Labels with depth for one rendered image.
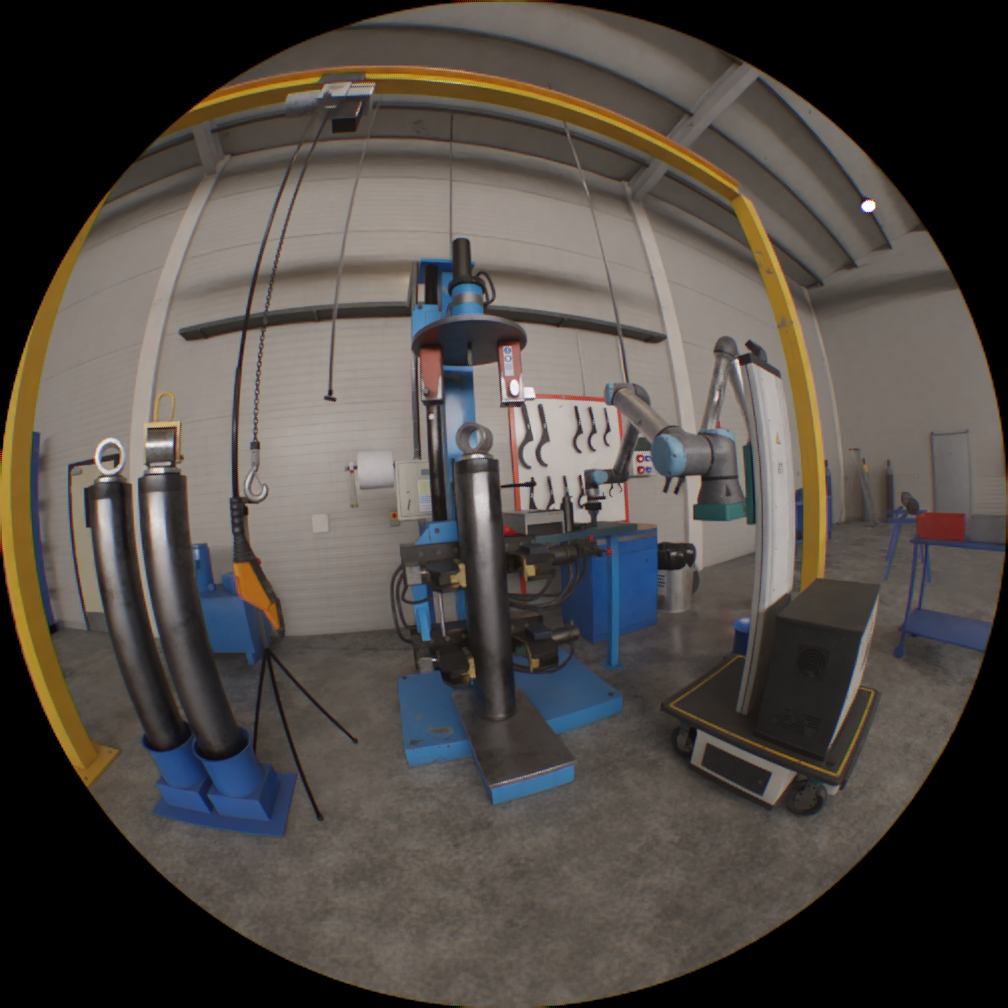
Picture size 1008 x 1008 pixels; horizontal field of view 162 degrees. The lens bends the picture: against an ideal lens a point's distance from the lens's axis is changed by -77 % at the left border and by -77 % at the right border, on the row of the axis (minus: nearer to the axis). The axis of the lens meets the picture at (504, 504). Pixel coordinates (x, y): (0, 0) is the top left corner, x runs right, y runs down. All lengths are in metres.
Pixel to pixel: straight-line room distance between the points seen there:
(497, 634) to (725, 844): 1.39
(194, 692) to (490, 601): 1.34
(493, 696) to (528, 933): 1.16
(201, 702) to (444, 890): 1.10
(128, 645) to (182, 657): 0.30
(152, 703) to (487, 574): 1.64
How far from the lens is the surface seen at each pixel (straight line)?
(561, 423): 4.12
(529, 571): 1.63
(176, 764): 1.92
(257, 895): 1.67
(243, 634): 3.39
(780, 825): 1.74
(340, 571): 3.72
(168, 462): 1.51
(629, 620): 3.28
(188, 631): 1.50
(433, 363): 1.76
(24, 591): 2.43
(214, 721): 1.64
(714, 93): 7.01
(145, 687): 1.77
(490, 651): 1.74
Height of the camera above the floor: 1.31
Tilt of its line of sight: 2 degrees down
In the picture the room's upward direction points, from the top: 4 degrees counter-clockwise
